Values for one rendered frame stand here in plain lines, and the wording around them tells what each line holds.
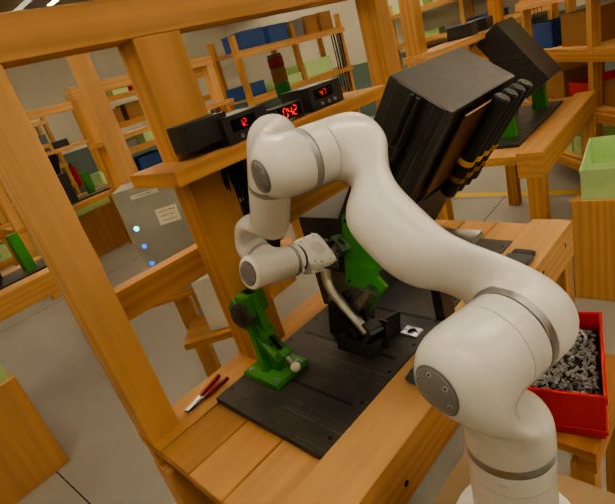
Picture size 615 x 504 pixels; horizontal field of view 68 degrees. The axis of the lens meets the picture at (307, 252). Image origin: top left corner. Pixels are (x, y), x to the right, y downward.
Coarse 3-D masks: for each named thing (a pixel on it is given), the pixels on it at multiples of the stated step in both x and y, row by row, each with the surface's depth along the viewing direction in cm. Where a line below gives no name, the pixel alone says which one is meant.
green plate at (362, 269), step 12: (348, 228) 129; (348, 240) 130; (348, 252) 131; (360, 252) 128; (348, 264) 132; (360, 264) 129; (372, 264) 126; (348, 276) 133; (360, 276) 130; (372, 276) 127
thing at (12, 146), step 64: (384, 0) 177; (0, 64) 92; (128, 64) 116; (384, 64) 182; (0, 128) 93; (64, 192) 103; (192, 192) 125; (64, 256) 104; (128, 320) 116; (128, 384) 117
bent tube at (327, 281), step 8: (336, 240) 128; (344, 240) 130; (336, 248) 129; (344, 248) 127; (328, 272) 135; (328, 280) 135; (328, 288) 134; (336, 296) 133; (336, 304) 134; (344, 304) 132; (344, 312) 132; (352, 312) 130; (352, 320) 130; (360, 320) 129; (360, 328) 128
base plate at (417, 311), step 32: (416, 288) 156; (320, 320) 154; (416, 320) 139; (320, 352) 137; (384, 352) 129; (256, 384) 132; (288, 384) 128; (320, 384) 124; (352, 384) 120; (384, 384) 117; (256, 416) 119; (288, 416) 116; (320, 416) 113; (352, 416) 110; (320, 448) 104
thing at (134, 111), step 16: (112, 96) 764; (128, 96) 780; (208, 96) 901; (128, 112) 794; (208, 112) 913; (80, 128) 772; (128, 144) 794; (144, 144) 806; (96, 160) 792; (144, 160) 819; (160, 160) 843; (96, 176) 773
